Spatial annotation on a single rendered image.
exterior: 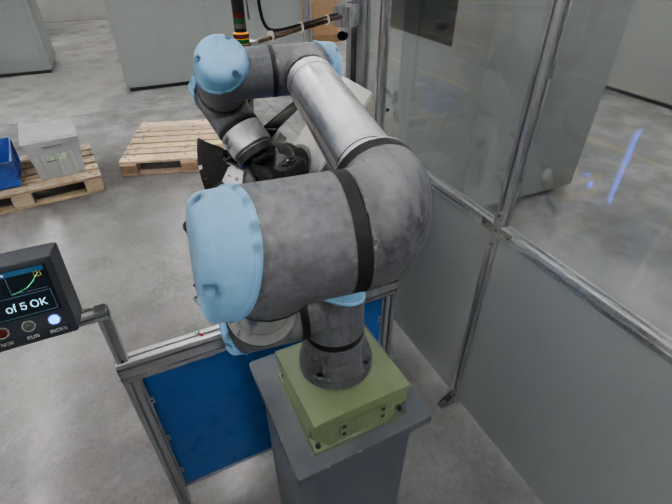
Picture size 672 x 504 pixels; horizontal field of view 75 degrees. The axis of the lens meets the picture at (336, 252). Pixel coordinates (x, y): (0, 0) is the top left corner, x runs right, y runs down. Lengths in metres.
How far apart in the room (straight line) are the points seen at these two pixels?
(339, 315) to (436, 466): 1.39
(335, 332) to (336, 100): 0.42
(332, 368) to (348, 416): 0.09
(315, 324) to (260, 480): 1.33
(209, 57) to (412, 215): 0.41
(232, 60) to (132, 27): 6.19
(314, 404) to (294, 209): 0.58
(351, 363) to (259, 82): 0.52
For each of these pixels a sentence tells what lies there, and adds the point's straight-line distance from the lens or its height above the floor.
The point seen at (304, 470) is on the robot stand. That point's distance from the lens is 0.92.
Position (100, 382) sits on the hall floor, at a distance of 2.55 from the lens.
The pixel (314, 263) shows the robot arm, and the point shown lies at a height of 1.60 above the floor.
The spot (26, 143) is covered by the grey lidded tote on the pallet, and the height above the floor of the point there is 0.47.
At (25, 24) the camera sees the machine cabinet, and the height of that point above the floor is 0.69.
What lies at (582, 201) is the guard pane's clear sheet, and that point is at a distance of 1.38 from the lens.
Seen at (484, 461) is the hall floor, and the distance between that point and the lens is 2.15.
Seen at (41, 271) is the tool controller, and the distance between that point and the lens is 1.13.
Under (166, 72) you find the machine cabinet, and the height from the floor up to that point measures 0.20.
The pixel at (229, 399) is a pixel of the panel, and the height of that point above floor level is 0.53.
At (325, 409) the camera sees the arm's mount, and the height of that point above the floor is 1.10.
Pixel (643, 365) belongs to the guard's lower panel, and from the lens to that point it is 1.42.
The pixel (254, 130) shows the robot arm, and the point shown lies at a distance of 0.77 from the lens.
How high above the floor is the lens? 1.82
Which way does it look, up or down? 37 degrees down
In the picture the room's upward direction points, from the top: straight up
